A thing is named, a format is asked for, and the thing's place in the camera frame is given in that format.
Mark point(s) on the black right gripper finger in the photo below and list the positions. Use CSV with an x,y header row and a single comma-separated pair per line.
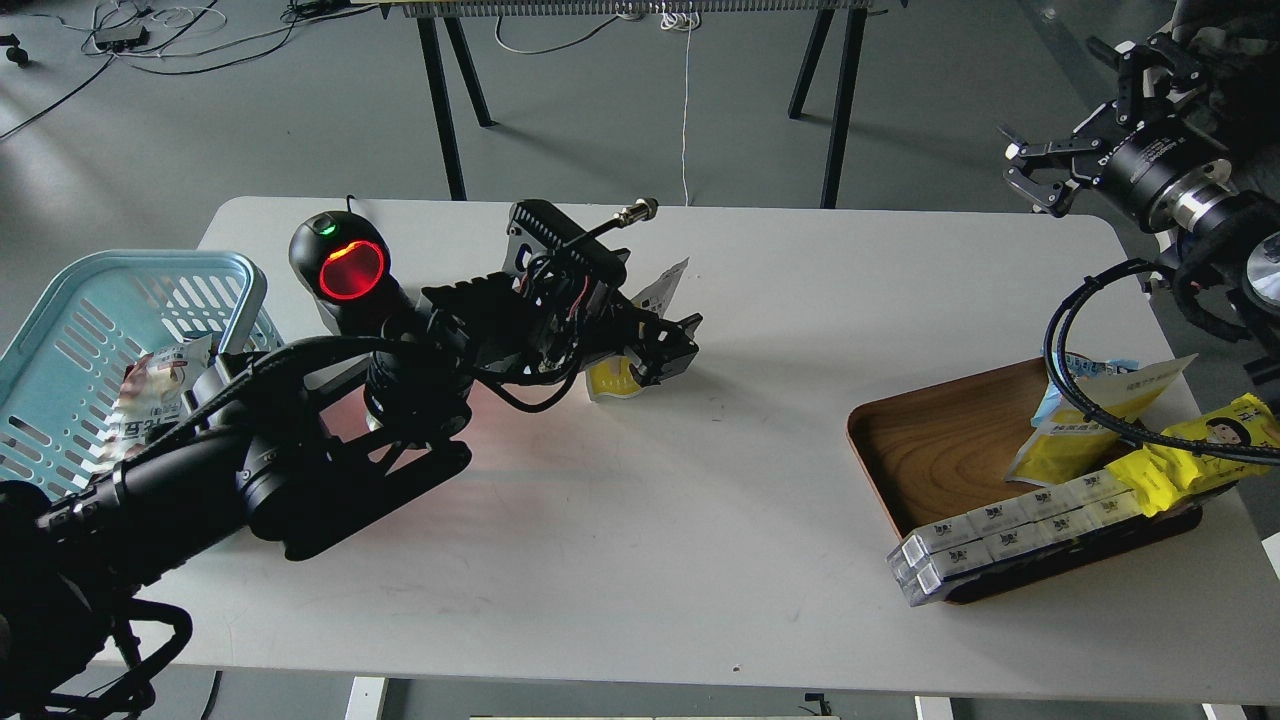
x,y
1050,174
1148,73

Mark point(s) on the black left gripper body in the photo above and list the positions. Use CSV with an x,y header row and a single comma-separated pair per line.
x,y
571,311

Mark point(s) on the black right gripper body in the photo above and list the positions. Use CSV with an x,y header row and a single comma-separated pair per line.
x,y
1165,173

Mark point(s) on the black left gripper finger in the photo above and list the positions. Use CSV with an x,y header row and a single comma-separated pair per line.
x,y
654,331
657,359

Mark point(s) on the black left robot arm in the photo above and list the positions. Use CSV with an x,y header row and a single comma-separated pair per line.
x,y
310,443

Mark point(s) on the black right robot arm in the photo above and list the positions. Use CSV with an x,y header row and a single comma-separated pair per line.
x,y
1222,277

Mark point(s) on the yellow blue snack bag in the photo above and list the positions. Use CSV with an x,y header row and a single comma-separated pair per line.
x,y
1064,445

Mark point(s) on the yellow cartoon snack bag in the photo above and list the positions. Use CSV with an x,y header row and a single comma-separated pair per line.
x,y
1161,477

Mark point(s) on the white red snack pack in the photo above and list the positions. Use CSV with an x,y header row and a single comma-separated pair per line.
x,y
150,400

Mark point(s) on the light blue plastic basket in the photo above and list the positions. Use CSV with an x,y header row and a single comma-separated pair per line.
x,y
62,372

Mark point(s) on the black barcode scanner red window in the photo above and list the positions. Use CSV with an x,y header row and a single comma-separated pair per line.
x,y
344,262

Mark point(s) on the black leg background table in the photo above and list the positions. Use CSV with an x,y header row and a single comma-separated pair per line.
x,y
752,108

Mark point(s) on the black power strip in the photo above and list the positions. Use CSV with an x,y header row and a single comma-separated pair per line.
x,y
120,38

